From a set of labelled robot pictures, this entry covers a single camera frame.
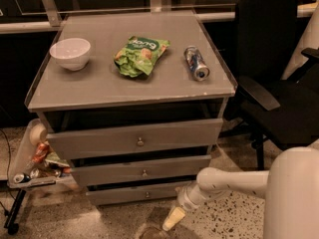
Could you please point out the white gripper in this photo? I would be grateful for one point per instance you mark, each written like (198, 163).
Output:
(186, 200)

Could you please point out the grey bottom drawer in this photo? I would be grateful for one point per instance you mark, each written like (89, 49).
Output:
(136, 193)

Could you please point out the grey drawer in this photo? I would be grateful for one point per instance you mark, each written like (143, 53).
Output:
(135, 138)
(136, 193)
(140, 170)

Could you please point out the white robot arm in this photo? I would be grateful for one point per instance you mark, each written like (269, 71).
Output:
(289, 188)

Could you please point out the grey middle drawer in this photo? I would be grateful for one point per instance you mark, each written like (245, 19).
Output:
(140, 170)

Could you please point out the grey top drawer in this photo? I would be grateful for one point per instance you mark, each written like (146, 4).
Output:
(135, 138)

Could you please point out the grey drawer cabinet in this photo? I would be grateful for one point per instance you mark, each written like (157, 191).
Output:
(98, 96)

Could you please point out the round floor drain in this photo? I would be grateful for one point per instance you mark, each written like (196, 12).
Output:
(153, 233)

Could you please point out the black office chair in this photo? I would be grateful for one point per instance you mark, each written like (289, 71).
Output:
(283, 111)

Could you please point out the clear side bin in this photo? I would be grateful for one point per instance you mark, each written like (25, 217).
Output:
(51, 171)

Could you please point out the blue soda can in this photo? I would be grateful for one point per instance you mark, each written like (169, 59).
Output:
(196, 63)

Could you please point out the red can in bin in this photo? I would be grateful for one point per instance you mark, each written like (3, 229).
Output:
(40, 152)

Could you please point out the blue can in bin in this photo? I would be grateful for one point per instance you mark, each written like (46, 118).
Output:
(21, 178)

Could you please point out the green chip bag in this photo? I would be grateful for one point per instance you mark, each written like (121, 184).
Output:
(139, 56)

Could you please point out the black stand leg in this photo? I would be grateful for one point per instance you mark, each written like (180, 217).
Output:
(10, 224)

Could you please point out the white bowl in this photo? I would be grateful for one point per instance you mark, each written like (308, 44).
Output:
(72, 54)

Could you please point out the metal railing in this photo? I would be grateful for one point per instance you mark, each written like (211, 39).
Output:
(32, 16)

